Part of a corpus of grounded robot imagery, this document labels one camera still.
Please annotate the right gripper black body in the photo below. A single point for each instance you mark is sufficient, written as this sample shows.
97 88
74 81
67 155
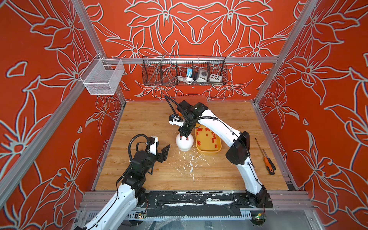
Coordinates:
187 127

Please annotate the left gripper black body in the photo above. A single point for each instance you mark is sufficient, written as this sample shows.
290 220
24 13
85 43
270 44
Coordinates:
151 160

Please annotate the white dome with screws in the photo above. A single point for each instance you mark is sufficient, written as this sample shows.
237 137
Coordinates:
184 143

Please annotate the yellow plastic tray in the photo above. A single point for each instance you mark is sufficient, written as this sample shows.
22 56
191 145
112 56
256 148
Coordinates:
207 142

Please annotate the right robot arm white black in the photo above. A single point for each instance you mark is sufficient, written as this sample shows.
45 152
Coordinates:
238 142

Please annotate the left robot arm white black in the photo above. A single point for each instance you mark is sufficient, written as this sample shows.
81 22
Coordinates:
130 191

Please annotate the orange tool case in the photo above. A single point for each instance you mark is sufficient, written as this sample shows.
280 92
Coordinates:
192 100

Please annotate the white power adapter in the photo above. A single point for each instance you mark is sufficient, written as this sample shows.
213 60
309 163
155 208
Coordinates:
202 76

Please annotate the white socket block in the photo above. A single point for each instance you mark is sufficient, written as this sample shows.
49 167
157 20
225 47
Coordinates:
216 79

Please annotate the blue white small box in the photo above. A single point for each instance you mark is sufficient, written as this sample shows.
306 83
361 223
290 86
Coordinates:
189 72

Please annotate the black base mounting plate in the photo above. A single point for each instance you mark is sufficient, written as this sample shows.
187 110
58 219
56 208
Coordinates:
205 204

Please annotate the black wire wall basket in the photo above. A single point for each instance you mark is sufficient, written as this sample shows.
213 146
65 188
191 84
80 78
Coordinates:
170 70

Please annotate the clear plastic wall bin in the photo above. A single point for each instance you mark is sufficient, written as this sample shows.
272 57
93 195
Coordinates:
100 81

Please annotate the orange handled screwdriver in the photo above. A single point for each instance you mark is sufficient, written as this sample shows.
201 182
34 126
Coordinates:
270 167

